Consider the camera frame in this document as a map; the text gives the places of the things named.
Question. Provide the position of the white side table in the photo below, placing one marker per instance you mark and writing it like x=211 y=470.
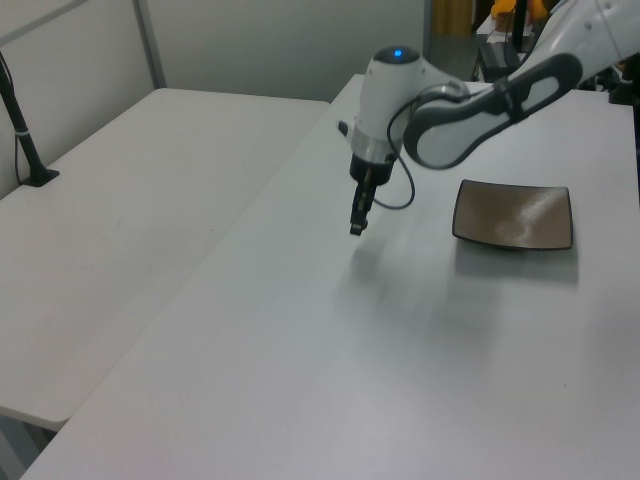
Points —
x=125 y=225

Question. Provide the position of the square brown ceramic plate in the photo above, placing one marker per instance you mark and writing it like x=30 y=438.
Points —
x=515 y=215

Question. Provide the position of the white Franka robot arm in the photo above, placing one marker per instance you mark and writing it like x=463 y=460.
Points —
x=385 y=100

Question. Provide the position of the black stand with white band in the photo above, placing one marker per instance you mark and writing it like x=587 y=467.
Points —
x=22 y=135

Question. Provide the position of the grey metal door frame post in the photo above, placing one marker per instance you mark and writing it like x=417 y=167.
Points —
x=426 y=35

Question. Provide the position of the black vertical pole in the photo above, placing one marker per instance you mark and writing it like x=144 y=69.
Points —
x=518 y=25

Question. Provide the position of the grey metal partition post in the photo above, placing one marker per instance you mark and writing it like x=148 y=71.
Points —
x=150 y=45

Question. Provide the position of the orange yellow object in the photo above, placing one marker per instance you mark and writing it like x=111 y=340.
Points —
x=502 y=6

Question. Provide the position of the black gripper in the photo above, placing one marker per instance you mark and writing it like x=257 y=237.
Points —
x=377 y=172

